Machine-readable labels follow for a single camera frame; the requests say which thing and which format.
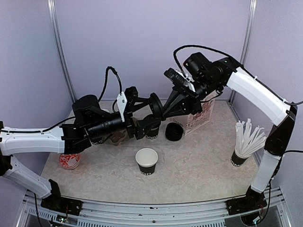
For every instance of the black cup holding straws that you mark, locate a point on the black cup holding straws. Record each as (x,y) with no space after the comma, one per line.
(237,160)

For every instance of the white paper takeout bag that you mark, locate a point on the white paper takeout bag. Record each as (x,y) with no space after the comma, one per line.
(190,122)

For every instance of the stack of black cup lids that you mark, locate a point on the stack of black cup lids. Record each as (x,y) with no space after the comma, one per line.
(173,132)

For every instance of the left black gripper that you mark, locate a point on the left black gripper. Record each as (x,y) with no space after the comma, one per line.
(140,132)

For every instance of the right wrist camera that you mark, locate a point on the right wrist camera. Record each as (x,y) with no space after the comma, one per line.
(180,79)

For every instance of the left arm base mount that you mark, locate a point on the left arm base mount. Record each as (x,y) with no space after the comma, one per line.
(63,205)

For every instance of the bundle of white wrapped straws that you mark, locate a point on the bundle of white wrapped straws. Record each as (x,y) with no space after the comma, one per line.
(248,140)

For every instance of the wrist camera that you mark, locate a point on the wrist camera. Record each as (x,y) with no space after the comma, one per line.
(121,102)
(180,79)

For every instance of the black paper coffee cup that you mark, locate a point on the black paper coffee cup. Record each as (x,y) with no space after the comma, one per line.
(152,129)

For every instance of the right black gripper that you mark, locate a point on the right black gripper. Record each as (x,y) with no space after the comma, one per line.
(178,102)

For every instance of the aluminium front frame rail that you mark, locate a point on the aluminium front frame rail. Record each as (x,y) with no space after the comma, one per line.
(197,214)

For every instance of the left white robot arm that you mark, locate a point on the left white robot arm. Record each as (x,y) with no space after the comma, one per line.
(13,141)

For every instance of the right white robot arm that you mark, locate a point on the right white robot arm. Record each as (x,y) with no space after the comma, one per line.
(280,113)

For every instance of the brown cardboard cup carrier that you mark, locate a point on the brown cardboard cup carrier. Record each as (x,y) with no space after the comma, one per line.
(118,137)

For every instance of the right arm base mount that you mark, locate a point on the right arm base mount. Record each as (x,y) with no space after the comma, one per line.
(245,204)

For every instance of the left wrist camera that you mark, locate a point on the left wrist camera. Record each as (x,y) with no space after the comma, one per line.
(121,102)

